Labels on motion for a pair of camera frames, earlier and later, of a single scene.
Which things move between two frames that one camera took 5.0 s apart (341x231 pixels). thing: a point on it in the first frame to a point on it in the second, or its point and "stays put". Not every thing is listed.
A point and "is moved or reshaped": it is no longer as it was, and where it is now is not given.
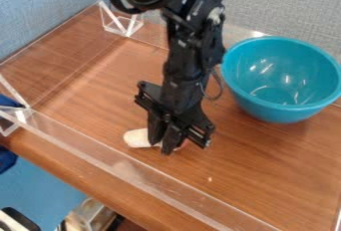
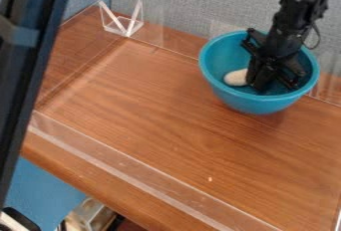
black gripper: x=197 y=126 to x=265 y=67
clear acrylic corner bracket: x=119 y=25 stays put
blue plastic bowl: x=284 y=78 is moved or reshaped
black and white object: x=12 y=221 stays put
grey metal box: x=91 y=216 stays put
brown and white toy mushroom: x=138 y=138 to x=237 y=78
